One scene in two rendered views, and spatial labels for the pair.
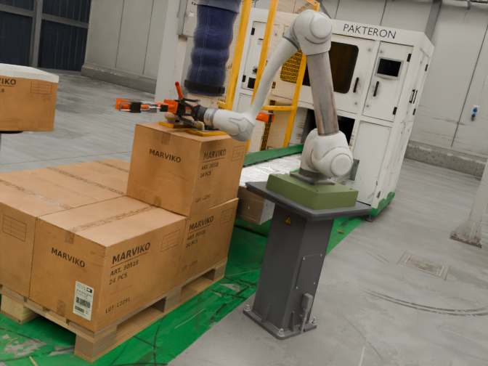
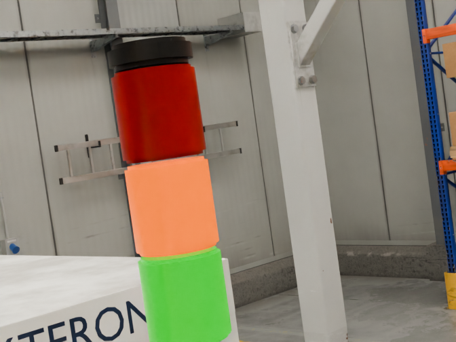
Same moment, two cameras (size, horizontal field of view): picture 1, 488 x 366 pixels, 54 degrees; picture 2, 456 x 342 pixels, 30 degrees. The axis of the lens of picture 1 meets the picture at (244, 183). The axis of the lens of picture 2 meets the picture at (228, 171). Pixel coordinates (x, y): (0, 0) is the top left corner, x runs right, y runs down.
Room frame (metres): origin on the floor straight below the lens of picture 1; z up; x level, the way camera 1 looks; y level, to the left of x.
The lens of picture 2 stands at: (4.13, 0.50, 2.28)
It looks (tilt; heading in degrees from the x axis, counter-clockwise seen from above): 3 degrees down; 291
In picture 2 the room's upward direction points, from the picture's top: 8 degrees counter-clockwise
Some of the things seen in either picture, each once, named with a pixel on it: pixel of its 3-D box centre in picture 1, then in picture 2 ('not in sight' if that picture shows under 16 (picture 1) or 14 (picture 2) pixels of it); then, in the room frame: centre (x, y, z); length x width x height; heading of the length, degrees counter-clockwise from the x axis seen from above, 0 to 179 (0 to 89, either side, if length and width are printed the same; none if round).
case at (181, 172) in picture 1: (190, 163); not in sight; (2.69, 0.32, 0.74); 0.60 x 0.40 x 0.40; 159
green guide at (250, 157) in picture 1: (271, 152); not in sight; (4.53, -0.20, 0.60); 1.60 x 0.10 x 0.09; 156
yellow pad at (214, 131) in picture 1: (211, 128); not in sight; (2.66, 0.23, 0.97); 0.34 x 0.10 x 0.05; 155
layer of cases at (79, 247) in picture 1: (107, 224); not in sight; (2.54, 0.71, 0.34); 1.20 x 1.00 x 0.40; 156
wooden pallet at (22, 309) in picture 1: (102, 267); not in sight; (2.54, 0.71, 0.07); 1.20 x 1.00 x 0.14; 156
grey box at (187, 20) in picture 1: (189, 17); not in sight; (4.07, 0.70, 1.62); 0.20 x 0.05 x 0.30; 156
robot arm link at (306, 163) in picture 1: (319, 149); not in sight; (2.47, -0.35, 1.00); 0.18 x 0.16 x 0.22; 14
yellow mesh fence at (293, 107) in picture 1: (277, 102); not in sight; (4.82, -0.16, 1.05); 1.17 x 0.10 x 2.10; 156
